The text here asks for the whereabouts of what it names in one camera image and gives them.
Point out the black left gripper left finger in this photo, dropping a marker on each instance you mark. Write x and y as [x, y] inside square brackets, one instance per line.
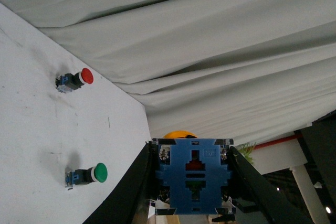
[129, 202]

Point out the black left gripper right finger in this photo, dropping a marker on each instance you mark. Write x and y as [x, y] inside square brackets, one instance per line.
[273, 205]

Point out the yellow push button switch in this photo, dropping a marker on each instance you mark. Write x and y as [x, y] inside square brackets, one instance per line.
[193, 175]

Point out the green plant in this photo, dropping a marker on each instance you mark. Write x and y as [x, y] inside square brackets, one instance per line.
[246, 151]

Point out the white table with red stripe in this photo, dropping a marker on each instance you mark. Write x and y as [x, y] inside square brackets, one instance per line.
[287, 153]

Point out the white pleated curtain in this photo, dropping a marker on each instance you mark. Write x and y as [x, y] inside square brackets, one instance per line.
[246, 69]

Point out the green push button switch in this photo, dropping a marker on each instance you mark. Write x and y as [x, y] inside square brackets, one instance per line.
[79, 177]

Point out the red push button switch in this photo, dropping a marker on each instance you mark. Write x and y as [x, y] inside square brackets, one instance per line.
[70, 82]

